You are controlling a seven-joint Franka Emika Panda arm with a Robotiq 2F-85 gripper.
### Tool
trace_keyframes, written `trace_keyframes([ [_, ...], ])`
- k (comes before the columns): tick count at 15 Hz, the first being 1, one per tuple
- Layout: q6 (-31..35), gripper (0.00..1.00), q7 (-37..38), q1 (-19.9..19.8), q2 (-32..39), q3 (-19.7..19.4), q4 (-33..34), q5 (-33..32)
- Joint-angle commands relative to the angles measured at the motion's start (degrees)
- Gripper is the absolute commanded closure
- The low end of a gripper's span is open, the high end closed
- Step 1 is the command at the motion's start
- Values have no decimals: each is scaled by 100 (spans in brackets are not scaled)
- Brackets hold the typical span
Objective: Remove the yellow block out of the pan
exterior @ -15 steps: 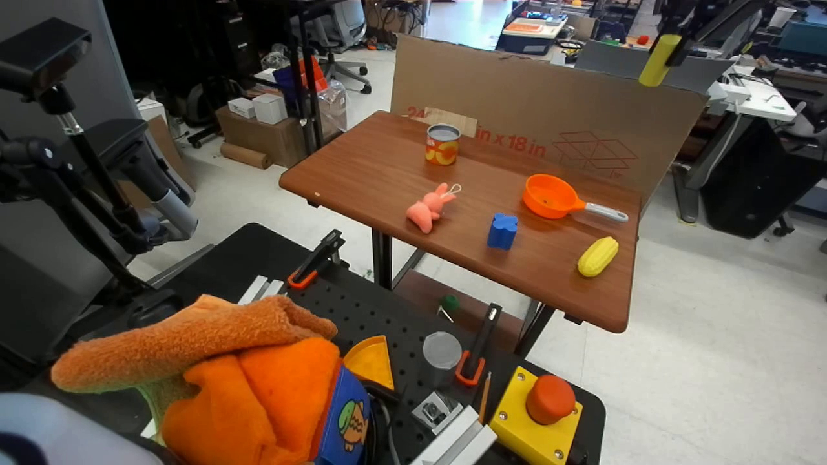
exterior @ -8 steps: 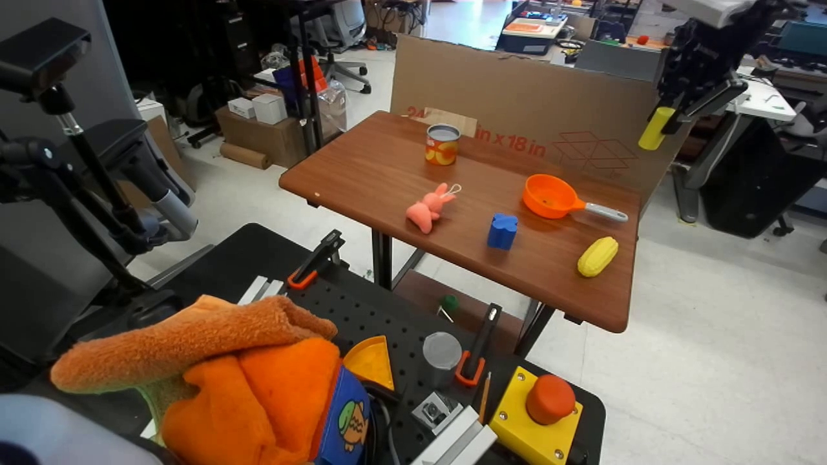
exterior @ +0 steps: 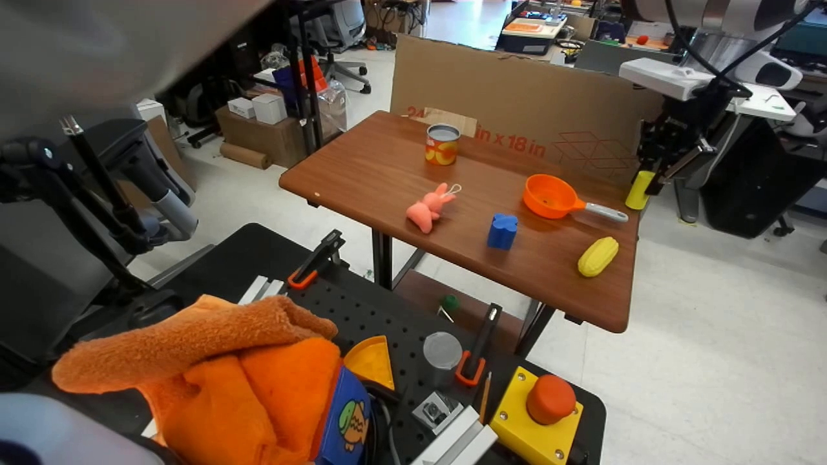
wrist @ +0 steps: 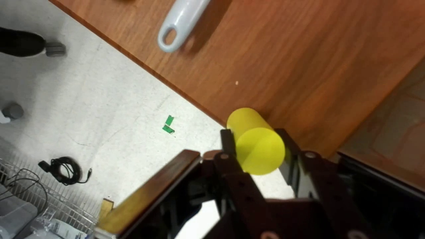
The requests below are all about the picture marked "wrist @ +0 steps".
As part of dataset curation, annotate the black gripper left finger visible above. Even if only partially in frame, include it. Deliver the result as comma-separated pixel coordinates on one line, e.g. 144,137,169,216
201,127,270,210

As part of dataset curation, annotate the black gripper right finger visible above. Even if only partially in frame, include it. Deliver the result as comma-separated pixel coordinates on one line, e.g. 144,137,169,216
275,127,356,210

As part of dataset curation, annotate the yellow cylinder block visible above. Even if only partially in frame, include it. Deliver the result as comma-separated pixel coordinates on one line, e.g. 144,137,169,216
226,106,287,177

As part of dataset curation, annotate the green floor tape marker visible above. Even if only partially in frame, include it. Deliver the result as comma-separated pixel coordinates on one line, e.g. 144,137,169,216
161,114,177,135

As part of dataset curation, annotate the black coiled cable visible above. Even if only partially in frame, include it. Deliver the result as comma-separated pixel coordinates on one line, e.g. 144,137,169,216
38,155,95,186

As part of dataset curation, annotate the white wire rack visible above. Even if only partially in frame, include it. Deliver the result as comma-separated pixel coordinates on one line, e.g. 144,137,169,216
0,137,101,239

